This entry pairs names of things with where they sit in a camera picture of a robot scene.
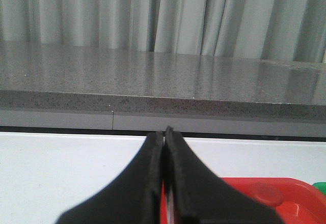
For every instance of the green plastic tray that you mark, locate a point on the green plastic tray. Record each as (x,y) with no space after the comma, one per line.
(321,186)

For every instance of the red plastic tray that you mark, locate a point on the red plastic tray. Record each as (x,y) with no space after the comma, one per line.
(293,200)

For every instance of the grey stone countertop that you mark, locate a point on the grey stone countertop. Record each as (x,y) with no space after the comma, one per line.
(70,87)

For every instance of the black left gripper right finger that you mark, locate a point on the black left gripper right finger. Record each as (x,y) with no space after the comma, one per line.
(200,196)

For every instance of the grey pleated curtain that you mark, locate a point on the grey pleated curtain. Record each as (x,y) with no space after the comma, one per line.
(287,30)

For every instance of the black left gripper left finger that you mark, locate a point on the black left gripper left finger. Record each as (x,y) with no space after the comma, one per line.
(134,196)

